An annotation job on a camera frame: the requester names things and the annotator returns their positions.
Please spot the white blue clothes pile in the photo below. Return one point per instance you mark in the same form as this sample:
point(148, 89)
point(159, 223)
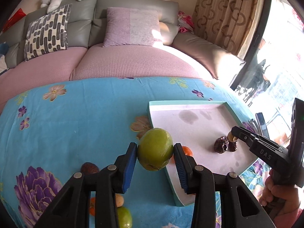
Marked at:
point(3, 65)

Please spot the brown patterned curtain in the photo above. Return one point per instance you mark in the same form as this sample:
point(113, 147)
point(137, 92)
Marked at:
point(229, 24)

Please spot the teal white tray box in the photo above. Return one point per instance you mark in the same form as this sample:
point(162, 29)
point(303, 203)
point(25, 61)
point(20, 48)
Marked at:
point(197, 124)

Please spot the pink clothes on sofa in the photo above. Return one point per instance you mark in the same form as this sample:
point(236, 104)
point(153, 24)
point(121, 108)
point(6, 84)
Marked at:
point(185, 23)

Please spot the blue floral tablecloth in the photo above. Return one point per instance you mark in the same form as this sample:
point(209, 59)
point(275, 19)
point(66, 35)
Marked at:
point(47, 133)

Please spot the dark red date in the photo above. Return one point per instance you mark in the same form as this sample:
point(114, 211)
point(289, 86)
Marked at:
point(89, 168)

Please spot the red bag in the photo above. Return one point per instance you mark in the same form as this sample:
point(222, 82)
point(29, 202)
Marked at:
point(15, 18)

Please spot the round green fruit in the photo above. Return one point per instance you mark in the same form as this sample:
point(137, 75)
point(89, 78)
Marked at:
point(155, 149)

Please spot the green mango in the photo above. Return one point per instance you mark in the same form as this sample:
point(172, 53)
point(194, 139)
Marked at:
point(124, 217)

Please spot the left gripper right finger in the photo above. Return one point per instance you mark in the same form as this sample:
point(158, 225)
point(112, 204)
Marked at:
point(185, 168)

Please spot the black white patterned pillow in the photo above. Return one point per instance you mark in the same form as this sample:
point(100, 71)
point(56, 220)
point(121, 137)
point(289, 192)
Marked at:
point(48, 33)

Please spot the large orange tangerine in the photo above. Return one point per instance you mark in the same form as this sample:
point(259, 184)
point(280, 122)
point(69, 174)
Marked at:
point(186, 150)

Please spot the dark date in tray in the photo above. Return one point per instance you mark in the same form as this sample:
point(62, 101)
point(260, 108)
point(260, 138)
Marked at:
point(232, 145)

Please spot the pink sofa seat cover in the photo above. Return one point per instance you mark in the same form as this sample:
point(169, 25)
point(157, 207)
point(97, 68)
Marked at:
point(78, 63)

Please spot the right hand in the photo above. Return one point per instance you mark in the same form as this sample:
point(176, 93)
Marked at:
point(290, 193)

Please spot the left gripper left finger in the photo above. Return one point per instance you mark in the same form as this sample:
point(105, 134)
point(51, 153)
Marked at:
point(125, 165)

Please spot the blue plush toy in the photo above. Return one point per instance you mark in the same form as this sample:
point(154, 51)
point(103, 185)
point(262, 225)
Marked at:
point(4, 48)

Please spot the grey leather sofa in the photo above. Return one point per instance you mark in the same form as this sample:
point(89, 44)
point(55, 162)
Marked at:
point(87, 27)

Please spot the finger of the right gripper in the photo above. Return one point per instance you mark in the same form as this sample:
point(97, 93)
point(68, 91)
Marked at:
point(243, 134)

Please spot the pink square pillow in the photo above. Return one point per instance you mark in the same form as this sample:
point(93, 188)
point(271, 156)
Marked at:
point(128, 26)

